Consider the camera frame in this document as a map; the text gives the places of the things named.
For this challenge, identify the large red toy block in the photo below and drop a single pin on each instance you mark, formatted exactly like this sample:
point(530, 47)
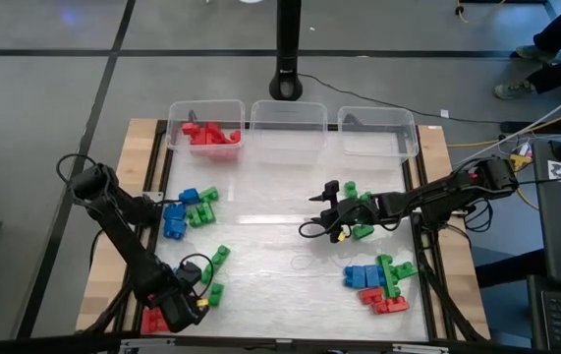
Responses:
point(150, 322)

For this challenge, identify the white round object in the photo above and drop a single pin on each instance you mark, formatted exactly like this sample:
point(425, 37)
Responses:
point(250, 1)

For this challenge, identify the black frame bracket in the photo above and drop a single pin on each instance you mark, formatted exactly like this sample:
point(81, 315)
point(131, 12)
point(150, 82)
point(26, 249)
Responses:
point(353, 119)
point(191, 117)

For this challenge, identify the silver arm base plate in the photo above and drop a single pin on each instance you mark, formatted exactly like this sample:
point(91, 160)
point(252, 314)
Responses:
point(151, 196)

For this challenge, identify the yellow power plug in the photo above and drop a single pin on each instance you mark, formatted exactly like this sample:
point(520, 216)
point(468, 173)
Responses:
point(521, 159)

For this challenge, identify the white floor tag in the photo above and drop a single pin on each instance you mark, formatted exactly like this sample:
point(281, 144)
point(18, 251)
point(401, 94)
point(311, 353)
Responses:
point(443, 113)

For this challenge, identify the white power adapter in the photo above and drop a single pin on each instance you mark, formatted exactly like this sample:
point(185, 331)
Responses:
point(524, 147)

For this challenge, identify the black camera pole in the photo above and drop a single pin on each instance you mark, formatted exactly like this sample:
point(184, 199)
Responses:
point(287, 49)

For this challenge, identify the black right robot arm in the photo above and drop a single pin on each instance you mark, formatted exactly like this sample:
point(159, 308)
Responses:
point(437, 196)

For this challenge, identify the black aluminium frame rail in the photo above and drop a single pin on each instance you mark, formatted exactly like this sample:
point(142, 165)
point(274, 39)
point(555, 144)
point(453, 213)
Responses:
point(161, 162)
point(425, 147)

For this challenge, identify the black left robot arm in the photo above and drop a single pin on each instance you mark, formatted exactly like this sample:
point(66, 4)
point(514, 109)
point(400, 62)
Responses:
point(123, 241)

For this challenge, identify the black frame bar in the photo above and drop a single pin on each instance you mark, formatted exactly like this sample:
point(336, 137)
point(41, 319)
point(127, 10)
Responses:
point(39, 344)

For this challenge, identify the clear plastic bin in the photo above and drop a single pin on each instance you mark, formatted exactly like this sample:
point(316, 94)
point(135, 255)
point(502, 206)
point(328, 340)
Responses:
point(378, 128)
point(287, 123)
point(177, 110)

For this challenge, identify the person's shoe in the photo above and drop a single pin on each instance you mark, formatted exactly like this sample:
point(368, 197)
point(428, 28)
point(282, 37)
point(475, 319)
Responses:
point(513, 90)
point(533, 51)

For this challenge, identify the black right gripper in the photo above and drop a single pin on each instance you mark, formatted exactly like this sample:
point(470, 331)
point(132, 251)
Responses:
point(353, 211)

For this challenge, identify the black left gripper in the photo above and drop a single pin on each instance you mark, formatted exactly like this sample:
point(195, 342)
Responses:
point(179, 310)

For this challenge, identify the silver frame bracket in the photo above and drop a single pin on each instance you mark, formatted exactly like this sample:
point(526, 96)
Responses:
point(420, 348)
point(147, 342)

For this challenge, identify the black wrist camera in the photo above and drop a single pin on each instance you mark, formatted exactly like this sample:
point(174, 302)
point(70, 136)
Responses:
point(189, 273)

